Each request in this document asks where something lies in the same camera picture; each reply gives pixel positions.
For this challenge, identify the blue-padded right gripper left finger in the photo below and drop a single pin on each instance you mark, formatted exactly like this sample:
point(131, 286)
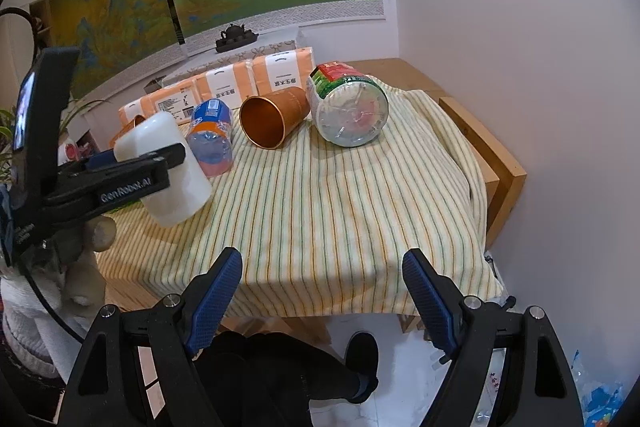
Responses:
point(207, 298)

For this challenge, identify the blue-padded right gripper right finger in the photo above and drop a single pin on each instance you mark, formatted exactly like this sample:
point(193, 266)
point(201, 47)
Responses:
point(437, 300)

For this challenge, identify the white plastic cup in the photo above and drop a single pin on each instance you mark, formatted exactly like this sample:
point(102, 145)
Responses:
point(172, 186)

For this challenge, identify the orange cup far left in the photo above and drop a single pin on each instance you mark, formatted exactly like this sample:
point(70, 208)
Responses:
point(138, 119)

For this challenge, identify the copper cup with gold interior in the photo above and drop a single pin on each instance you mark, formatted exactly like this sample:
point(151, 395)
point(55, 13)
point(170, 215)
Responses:
point(267, 120)

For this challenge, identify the white gloved left hand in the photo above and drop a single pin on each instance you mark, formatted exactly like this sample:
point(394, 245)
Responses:
point(75, 292)

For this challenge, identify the wooden table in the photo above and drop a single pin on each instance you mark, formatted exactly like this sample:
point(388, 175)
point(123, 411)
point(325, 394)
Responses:
point(475, 146)

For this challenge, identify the orange white package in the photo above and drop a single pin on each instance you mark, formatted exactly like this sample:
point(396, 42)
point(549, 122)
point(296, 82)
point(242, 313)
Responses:
point(232, 84)
point(283, 70)
point(130, 111)
point(179, 100)

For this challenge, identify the phone on left gripper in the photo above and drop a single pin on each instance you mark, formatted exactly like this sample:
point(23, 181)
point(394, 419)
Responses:
point(44, 93)

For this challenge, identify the blue orange plastic bottle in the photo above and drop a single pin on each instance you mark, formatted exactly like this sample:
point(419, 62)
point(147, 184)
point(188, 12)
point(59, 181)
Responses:
point(210, 137)

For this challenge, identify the spider plant in glazed pot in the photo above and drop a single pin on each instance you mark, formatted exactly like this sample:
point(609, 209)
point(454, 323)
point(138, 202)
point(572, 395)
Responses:
point(8, 125)

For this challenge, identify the striped yellow green tablecloth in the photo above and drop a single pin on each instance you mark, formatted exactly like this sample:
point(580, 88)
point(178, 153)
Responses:
point(320, 206)

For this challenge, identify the white lace table runner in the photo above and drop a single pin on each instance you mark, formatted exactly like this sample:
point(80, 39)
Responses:
point(211, 59)

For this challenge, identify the black teapot on tray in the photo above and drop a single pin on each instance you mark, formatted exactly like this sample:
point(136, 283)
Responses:
point(234, 37)

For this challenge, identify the green red wrapped bottle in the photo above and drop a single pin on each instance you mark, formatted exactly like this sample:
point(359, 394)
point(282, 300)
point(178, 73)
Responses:
point(348, 108)

